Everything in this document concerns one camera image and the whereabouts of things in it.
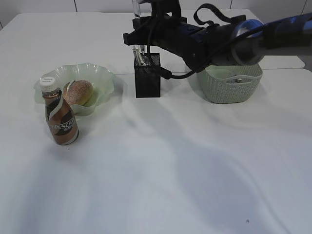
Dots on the black mesh pen holder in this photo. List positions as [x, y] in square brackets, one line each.
[147, 82]

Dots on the sugar coated bread roll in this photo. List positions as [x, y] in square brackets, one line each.
[77, 92]

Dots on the beige white pen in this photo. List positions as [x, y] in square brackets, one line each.
[138, 56]

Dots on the brown Nescafe coffee bottle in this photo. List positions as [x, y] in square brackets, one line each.
[59, 115]

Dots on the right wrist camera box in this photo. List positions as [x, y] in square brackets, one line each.
[159, 7]

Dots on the grey clear pen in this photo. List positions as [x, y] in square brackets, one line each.
[143, 49]

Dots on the green plastic basket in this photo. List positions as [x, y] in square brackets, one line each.
[229, 84]

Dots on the green wavy glass plate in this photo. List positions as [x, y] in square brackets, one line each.
[100, 78]

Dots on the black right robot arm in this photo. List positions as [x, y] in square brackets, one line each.
[239, 44]

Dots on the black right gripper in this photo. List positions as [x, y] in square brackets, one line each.
[170, 34]

